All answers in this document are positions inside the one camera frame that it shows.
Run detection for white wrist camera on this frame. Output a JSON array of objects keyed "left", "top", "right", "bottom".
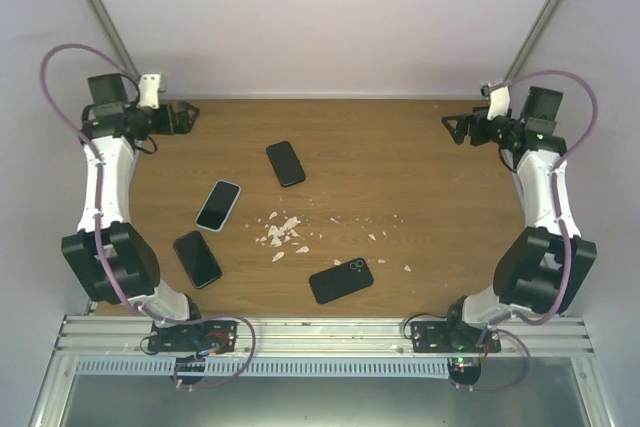
[
  {"left": 481, "top": 82, "right": 511, "bottom": 121},
  {"left": 138, "top": 73, "right": 168, "bottom": 109}
]

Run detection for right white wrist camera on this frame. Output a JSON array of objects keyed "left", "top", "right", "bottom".
[{"left": 481, "top": 82, "right": 511, "bottom": 121}]

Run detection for slotted grey cable duct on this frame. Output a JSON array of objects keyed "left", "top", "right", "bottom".
[{"left": 75, "top": 356, "right": 449, "bottom": 379}]

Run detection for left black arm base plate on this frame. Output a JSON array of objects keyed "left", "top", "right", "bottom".
[{"left": 140, "top": 320, "right": 238, "bottom": 355}]

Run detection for aluminium front rail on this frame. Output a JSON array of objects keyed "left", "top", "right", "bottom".
[{"left": 54, "top": 316, "right": 594, "bottom": 358}]

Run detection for black phone top centre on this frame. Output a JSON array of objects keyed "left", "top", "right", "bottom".
[{"left": 266, "top": 141, "right": 306, "bottom": 187}]

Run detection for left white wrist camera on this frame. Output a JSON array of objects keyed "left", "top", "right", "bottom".
[{"left": 138, "top": 73, "right": 168, "bottom": 109}]

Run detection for white debris pile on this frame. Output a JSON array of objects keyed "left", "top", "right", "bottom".
[{"left": 240, "top": 186, "right": 421, "bottom": 272}]

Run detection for right aluminium frame post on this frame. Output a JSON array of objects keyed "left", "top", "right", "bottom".
[{"left": 504, "top": 0, "right": 564, "bottom": 80}]

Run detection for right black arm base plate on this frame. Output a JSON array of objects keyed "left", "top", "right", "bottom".
[{"left": 400, "top": 316, "right": 502, "bottom": 355}]

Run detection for black phone lower left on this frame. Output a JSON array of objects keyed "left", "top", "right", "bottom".
[{"left": 173, "top": 231, "right": 222, "bottom": 289}]

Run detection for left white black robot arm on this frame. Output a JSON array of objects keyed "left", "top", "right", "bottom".
[{"left": 61, "top": 73, "right": 206, "bottom": 351}]

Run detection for aluminium frame post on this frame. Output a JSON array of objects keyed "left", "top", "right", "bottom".
[
  {"left": 504, "top": 0, "right": 564, "bottom": 80},
  {"left": 86, "top": 0, "right": 139, "bottom": 76}
]

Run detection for black phone case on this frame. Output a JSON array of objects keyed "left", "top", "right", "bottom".
[{"left": 309, "top": 258, "right": 374, "bottom": 305}]

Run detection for black phone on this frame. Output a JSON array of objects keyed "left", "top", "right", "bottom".
[
  {"left": 266, "top": 141, "right": 306, "bottom": 187},
  {"left": 173, "top": 231, "right": 222, "bottom": 289}
]

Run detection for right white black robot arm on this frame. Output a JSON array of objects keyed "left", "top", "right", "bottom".
[{"left": 442, "top": 86, "right": 597, "bottom": 352}]

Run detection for left aluminium frame post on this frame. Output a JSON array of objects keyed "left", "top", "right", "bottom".
[{"left": 86, "top": 0, "right": 139, "bottom": 76}]

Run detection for phone in light blue case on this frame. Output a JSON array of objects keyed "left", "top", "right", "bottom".
[{"left": 195, "top": 180, "right": 241, "bottom": 233}]

